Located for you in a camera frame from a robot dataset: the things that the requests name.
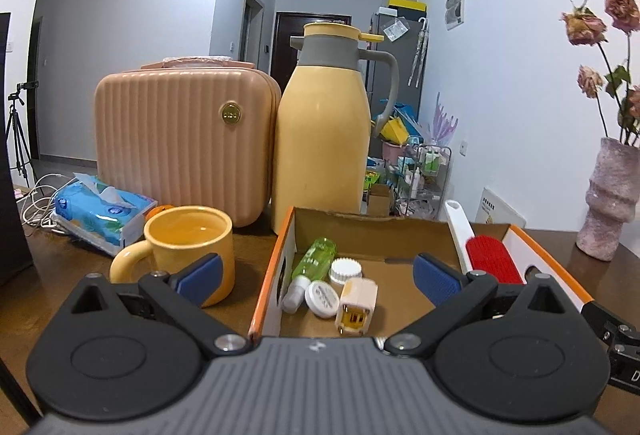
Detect yellow dustpan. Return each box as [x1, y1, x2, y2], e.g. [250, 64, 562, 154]
[379, 114, 409, 144]

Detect white cables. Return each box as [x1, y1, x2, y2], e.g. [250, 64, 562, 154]
[17, 172, 77, 237]

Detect framed wall picture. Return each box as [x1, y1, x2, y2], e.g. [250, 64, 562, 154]
[444, 0, 466, 31]

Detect pink bucket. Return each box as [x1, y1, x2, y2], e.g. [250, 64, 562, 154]
[382, 140, 406, 166]

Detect purple coral decoration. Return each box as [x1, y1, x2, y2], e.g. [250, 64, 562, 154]
[430, 92, 459, 147]

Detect red cardboard box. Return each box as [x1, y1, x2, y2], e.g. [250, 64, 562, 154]
[248, 206, 597, 342]

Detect black tripod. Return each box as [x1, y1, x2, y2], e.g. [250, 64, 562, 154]
[4, 82, 39, 187]

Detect hanging folded umbrella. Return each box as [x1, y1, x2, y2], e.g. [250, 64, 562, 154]
[408, 17, 430, 89]

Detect wire trolley with bottles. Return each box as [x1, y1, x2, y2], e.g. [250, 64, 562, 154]
[399, 144, 452, 222]

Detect yellow mug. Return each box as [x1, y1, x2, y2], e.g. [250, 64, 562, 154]
[109, 206, 236, 309]

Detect yellow box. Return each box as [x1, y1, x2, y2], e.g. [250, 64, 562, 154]
[387, 0, 427, 15]

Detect dried pink roses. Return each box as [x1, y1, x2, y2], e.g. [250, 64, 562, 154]
[559, 0, 640, 147]

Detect small brown carton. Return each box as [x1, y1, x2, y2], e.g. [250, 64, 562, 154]
[367, 184, 394, 217]

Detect dark brown entrance door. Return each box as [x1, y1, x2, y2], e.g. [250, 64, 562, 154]
[272, 11, 351, 82]

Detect green spray bottle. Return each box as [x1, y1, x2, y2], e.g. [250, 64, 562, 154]
[282, 238, 338, 314]

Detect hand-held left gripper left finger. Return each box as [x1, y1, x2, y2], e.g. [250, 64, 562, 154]
[62, 253, 252, 358]

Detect white contact lens case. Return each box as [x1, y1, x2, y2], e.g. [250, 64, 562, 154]
[304, 257, 364, 319]

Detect white lint brush red pad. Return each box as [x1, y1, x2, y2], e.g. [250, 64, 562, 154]
[443, 200, 527, 286]

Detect cream charger plug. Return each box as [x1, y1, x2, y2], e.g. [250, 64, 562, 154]
[333, 278, 377, 335]

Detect grey side door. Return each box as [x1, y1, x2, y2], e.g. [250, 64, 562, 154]
[242, 0, 265, 66]

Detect blue tissue pack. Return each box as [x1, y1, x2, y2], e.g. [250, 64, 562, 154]
[52, 172, 159, 257]

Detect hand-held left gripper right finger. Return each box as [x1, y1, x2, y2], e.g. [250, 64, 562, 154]
[382, 253, 583, 358]

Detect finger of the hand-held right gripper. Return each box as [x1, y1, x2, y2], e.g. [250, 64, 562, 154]
[580, 299, 632, 342]

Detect grey refrigerator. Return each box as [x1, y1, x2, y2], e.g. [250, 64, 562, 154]
[367, 12, 426, 117]

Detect peach ribbed suitcase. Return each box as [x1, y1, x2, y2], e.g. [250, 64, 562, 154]
[94, 56, 282, 229]

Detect yellow thermos jug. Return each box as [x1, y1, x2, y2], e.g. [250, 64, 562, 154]
[271, 20, 400, 236]

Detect pink textured vase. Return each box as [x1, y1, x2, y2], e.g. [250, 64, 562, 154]
[575, 137, 640, 262]

